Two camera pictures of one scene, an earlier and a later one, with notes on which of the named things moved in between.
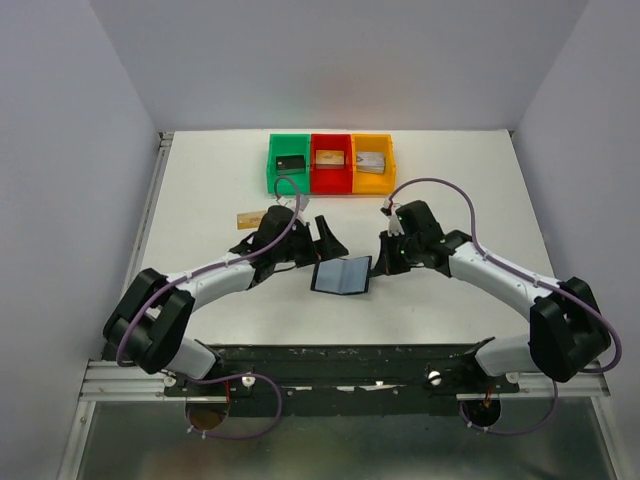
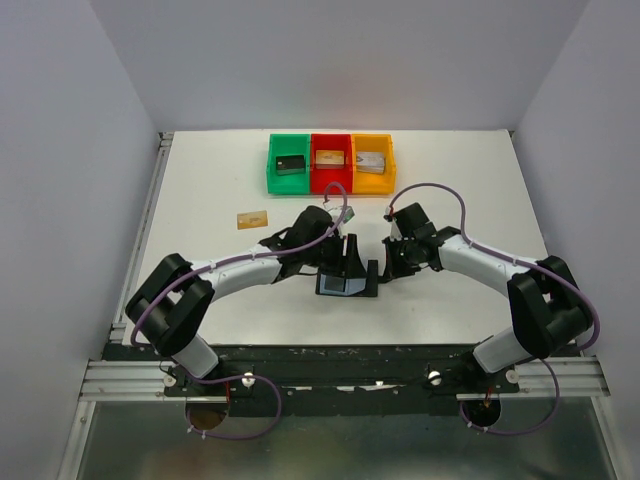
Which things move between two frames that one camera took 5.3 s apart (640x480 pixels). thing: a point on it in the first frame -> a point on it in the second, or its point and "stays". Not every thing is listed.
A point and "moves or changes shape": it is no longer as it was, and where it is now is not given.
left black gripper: [326, 246] -> [351, 263]
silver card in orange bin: [372, 162] stays
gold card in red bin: [330, 157] stays
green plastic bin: [289, 145] stays
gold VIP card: [249, 220] stays
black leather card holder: [342, 276] moves or changes shape
